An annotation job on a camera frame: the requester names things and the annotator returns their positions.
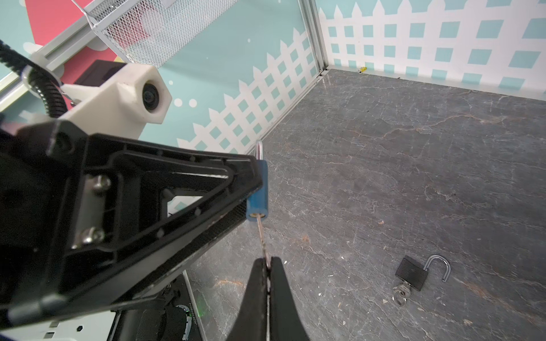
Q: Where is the small key for blue padlock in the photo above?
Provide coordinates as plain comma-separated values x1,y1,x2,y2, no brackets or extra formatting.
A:
257,215,271,271

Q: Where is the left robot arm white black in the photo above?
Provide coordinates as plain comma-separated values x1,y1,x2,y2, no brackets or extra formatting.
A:
1,44,263,329

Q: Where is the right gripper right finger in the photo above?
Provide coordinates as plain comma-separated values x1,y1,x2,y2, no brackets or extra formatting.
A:
269,257,309,341

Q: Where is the small blue padlock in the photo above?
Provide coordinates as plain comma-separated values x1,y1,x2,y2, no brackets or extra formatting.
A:
246,140,269,224

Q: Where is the black padlock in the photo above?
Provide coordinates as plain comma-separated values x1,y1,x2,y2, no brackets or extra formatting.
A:
395,254,452,291

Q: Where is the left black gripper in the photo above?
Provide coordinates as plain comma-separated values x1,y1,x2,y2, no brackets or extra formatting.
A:
1,120,264,328

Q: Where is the silver key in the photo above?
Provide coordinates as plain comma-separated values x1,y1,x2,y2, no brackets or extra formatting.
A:
392,281,412,307

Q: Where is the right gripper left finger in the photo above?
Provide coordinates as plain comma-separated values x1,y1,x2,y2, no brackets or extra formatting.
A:
226,258,268,341

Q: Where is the white wire wall basket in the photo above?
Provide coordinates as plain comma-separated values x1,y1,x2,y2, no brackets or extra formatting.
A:
73,0,237,68

